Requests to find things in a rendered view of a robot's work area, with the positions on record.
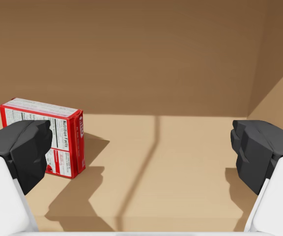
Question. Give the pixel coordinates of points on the pale wooden shelf unit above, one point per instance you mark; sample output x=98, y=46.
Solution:
x=146, y=73

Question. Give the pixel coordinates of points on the red and white carton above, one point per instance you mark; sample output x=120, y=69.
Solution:
x=67, y=137

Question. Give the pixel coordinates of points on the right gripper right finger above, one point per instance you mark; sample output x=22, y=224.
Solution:
x=262, y=152

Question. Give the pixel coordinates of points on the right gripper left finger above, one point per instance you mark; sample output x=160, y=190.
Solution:
x=21, y=152

